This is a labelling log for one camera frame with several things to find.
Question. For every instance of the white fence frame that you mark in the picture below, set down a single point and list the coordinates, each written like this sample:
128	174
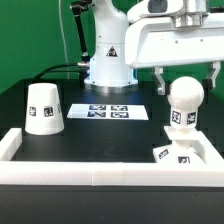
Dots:
211	174

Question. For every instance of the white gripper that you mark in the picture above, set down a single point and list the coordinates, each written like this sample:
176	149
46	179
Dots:
174	32

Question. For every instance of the white lamp bulb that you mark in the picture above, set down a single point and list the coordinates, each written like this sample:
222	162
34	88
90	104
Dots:
185	97

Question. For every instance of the white marker sheet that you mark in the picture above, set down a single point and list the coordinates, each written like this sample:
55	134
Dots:
107	112

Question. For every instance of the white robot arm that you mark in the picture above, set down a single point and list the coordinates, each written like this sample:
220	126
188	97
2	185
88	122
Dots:
108	69

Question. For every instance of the white lamp shade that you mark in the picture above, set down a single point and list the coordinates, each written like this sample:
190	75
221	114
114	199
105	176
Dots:
43	113

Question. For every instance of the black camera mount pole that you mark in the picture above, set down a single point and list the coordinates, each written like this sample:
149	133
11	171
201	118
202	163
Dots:
77	7

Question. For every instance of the white lamp base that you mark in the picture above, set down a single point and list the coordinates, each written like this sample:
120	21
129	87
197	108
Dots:
179	151

